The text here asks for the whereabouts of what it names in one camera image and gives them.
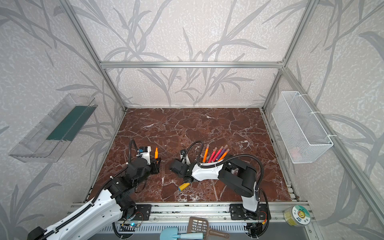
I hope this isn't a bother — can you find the orange marker pen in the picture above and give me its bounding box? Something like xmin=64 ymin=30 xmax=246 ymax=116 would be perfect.
xmin=203 ymin=144 xmax=210 ymax=163

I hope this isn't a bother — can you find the orange capped marker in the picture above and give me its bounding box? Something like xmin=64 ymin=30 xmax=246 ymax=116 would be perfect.
xmin=218 ymin=149 xmax=230 ymax=162
xmin=155 ymin=147 xmax=159 ymax=159

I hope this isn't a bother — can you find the pink marker pen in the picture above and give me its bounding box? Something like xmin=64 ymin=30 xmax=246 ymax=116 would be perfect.
xmin=208 ymin=147 xmax=217 ymax=163

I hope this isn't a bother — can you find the red marker pen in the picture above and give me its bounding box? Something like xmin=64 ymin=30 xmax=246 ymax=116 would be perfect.
xmin=212 ymin=146 xmax=224 ymax=163

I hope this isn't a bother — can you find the purple capped marker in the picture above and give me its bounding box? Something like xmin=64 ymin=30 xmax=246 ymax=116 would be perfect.
xmin=217 ymin=145 xmax=228 ymax=161

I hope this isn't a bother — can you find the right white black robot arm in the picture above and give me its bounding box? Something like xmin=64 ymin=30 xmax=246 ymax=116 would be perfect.
xmin=170 ymin=154 xmax=271 ymax=225

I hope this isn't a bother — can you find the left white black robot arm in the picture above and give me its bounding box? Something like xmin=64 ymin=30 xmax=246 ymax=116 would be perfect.
xmin=27 ymin=157 xmax=161 ymax=240

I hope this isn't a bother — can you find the yellow toy shovel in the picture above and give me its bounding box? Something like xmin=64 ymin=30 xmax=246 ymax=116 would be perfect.
xmin=179 ymin=183 xmax=191 ymax=192

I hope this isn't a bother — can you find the brown toy slotted spatula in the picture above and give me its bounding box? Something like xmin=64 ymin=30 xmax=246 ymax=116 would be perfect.
xmin=187 ymin=217 xmax=230 ymax=240

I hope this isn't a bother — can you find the teal toy shovel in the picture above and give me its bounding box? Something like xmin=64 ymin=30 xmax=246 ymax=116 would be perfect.
xmin=160 ymin=227 xmax=204 ymax=240

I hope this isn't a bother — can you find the yellow-green tape roll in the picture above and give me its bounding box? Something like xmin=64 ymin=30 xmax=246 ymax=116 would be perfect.
xmin=284 ymin=205 xmax=311 ymax=227

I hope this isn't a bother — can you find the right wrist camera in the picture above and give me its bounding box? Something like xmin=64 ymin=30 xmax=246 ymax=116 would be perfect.
xmin=180 ymin=150 xmax=187 ymax=164

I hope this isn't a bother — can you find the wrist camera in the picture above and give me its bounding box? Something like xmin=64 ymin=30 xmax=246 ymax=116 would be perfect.
xmin=137 ymin=146 xmax=152 ymax=165
xmin=180 ymin=150 xmax=187 ymax=164

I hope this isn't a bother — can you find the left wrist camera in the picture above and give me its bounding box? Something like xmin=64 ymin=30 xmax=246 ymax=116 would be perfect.
xmin=137 ymin=146 xmax=152 ymax=165

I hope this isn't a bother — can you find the clear plastic wall bin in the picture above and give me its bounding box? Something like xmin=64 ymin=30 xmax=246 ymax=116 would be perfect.
xmin=9 ymin=94 xmax=98 ymax=163

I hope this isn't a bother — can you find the aluminium mounting rail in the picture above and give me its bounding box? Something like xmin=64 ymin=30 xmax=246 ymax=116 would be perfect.
xmin=62 ymin=201 xmax=317 ymax=226

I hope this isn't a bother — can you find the white wire mesh basket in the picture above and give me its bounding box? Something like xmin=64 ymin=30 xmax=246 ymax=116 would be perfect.
xmin=272 ymin=91 xmax=334 ymax=164

